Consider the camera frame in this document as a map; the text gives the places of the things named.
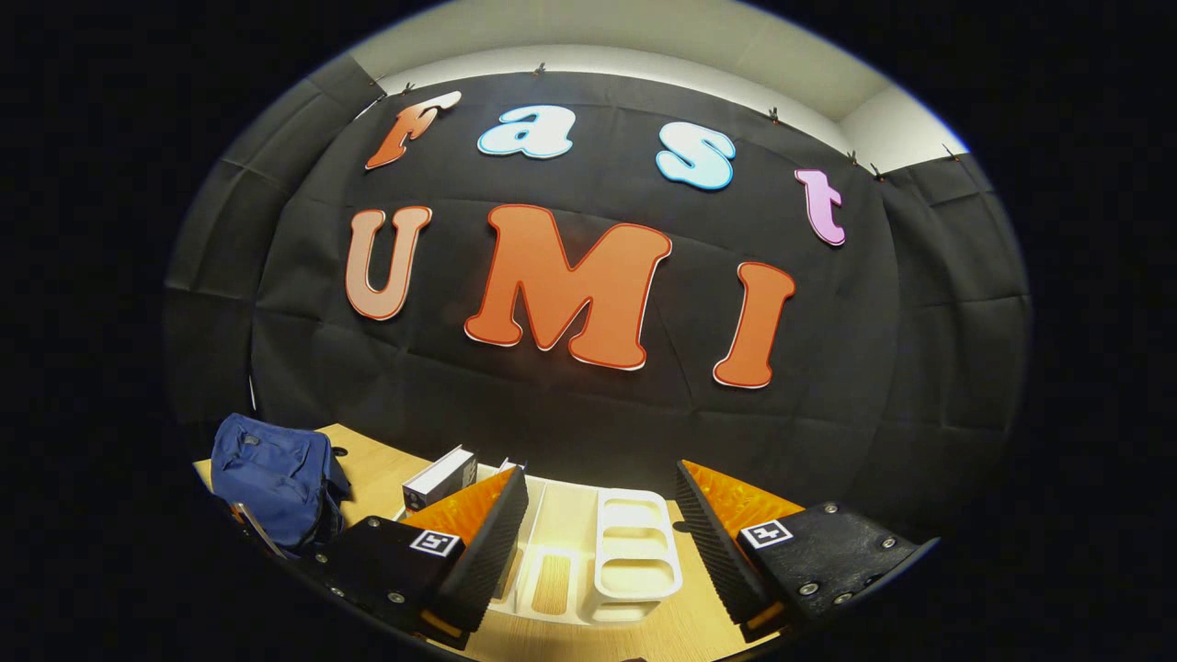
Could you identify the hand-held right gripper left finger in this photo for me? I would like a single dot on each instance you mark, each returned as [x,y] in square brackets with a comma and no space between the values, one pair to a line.
[487,561]

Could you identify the white bookshelf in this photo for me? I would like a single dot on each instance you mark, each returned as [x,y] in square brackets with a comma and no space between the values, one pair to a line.
[634,552]

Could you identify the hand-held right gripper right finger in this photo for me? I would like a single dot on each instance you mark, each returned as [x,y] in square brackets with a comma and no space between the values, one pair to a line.
[717,561]

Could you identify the white spine book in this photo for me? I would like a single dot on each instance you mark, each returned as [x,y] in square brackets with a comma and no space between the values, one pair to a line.
[439,478]

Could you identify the black backdrop cloth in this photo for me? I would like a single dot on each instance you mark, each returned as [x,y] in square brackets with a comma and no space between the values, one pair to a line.
[552,414]

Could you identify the blue schoolbag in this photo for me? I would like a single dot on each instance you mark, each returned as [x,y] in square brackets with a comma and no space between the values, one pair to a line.
[276,478]

